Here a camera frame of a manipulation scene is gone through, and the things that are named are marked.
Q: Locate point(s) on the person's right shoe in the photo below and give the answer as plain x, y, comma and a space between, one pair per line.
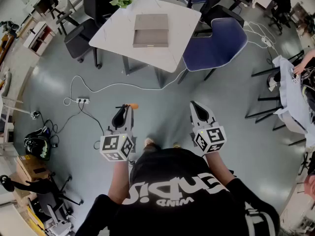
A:
176, 145

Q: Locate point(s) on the green potted plant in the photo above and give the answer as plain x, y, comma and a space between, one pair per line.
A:
123, 1

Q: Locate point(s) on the cardboard box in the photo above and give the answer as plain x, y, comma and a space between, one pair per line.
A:
29, 166

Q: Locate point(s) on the black helmet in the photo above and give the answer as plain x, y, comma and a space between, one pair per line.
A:
37, 144

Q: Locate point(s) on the person's left shoe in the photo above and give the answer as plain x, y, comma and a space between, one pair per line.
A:
150, 144

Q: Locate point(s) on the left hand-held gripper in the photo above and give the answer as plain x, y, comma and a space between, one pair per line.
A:
115, 145

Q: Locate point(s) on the blue shell chair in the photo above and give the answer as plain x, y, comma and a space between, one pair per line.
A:
214, 45

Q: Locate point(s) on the black metal chair frames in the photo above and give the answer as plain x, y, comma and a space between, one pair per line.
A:
265, 113

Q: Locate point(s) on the table with light-blue cloth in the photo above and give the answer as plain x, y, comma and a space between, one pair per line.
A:
292, 99

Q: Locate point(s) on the grey drawer box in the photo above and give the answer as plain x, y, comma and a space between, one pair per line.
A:
150, 31

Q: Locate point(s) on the person's left forearm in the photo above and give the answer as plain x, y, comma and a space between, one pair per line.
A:
119, 181

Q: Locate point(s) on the white low shelf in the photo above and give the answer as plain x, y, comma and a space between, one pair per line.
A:
37, 36

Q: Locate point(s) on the white marbled table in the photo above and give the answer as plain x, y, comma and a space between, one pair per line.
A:
115, 33

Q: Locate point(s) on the black padded chair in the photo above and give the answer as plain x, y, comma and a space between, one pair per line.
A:
221, 11

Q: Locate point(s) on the person's right forearm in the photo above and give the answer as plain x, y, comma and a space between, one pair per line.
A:
219, 168

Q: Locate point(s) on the person's black printed shirt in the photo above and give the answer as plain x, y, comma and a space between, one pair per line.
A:
177, 200

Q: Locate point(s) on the grey office chair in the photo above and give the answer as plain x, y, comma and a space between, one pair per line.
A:
49, 200

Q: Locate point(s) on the small white power strip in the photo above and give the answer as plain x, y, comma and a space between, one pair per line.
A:
266, 40

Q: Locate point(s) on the black swivel chair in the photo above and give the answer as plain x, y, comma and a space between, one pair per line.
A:
280, 6

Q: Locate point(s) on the black mesh office chair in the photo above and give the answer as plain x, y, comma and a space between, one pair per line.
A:
78, 40

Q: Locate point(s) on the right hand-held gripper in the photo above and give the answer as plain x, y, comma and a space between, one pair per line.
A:
211, 139

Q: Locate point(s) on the person's shoe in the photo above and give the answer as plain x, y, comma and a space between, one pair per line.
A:
150, 144
176, 145

